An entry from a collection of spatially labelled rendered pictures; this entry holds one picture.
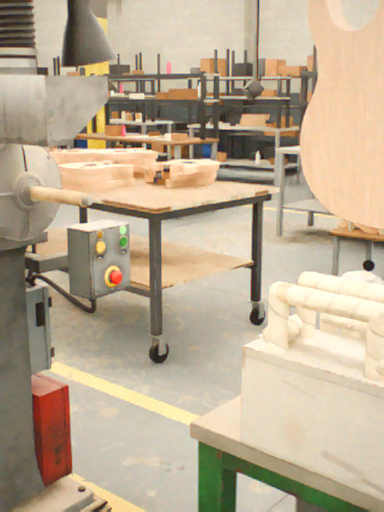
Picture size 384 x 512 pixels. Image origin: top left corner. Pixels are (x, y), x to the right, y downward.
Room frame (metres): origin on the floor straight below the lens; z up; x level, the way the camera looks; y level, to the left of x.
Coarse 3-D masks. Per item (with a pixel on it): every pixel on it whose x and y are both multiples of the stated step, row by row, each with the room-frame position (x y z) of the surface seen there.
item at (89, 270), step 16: (80, 224) 1.97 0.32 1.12; (96, 224) 1.97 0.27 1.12; (112, 224) 1.97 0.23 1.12; (128, 224) 1.99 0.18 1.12; (80, 240) 1.90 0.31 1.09; (96, 240) 1.89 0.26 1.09; (112, 240) 1.94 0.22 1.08; (128, 240) 1.99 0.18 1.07; (80, 256) 1.90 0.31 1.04; (96, 256) 1.89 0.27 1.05; (112, 256) 1.93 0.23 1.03; (128, 256) 1.98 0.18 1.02; (80, 272) 1.90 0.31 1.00; (96, 272) 1.89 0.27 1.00; (112, 272) 1.93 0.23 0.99; (128, 272) 1.98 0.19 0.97; (80, 288) 1.90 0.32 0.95; (96, 288) 1.88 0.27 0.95; (112, 288) 1.93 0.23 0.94; (128, 288) 1.99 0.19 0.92; (80, 304) 1.94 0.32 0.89; (96, 304) 1.93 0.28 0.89
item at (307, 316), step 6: (300, 282) 1.09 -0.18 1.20; (300, 312) 1.09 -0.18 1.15; (306, 312) 1.08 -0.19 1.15; (312, 312) 1.08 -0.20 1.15; (300, 318) 1.08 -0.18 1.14; (306, 318) 1.08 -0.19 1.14; (312, 318) 1.08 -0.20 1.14; (306, 324) 1.08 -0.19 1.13; (312, 324) 1.08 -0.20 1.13; (306, 330) 1.08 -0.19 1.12; (312, 330) 1.08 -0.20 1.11; (300, 336) 1.08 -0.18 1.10; (306, 336) 1.08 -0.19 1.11; (312, 336) 1.08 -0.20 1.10
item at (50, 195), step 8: (32, 192) 1.70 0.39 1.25; (40, 192) 1.68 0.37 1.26; (48, 192) 1.66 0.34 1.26; (56, 192) 1.64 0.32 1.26; (64, 192) 1.63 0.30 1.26; (72, 192) 1.62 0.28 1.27; (48, 200) 1.67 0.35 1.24; (56, 200) 1.64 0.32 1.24; (64, 200) 1.62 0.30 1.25; (72, 200) 1.60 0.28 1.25; (80, 200) 1.59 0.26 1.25
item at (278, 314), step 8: (272, 296) 1.02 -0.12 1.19; (272, 304) 1.02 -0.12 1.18; (280, 304) 1.02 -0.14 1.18; (272, 312) 1.02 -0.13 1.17; (280, 312) 1.02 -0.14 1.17; (288, 312) 1.03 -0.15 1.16; (272, 320) 1.02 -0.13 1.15; (280, 320) 1.02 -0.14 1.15; (272, 328) 1.02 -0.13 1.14; (280, 328) 1.02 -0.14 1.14; (272, 336) 1.02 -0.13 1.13; (280, 336) 1.02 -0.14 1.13; (272, 344) 1.02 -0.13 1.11; (280, 344) 1.02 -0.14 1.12
